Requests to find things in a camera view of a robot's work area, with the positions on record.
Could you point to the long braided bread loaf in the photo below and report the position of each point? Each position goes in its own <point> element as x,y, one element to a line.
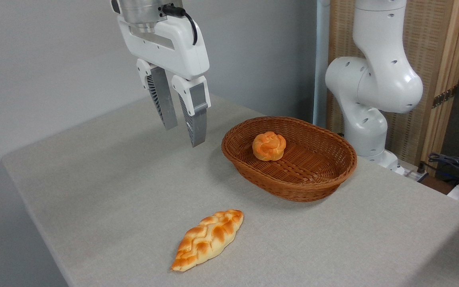
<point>207,239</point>

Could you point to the grey fabric table cover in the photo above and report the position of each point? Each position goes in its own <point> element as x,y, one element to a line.
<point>134,191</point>

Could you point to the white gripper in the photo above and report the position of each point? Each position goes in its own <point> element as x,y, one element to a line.
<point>181,52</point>

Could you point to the round knotted bread roll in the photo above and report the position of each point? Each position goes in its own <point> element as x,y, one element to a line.
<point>269,146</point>

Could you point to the metal screen hinge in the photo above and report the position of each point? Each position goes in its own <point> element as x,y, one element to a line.
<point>444,96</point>

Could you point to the brown oval wicker basket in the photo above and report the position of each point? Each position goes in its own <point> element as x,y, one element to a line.
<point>313,175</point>

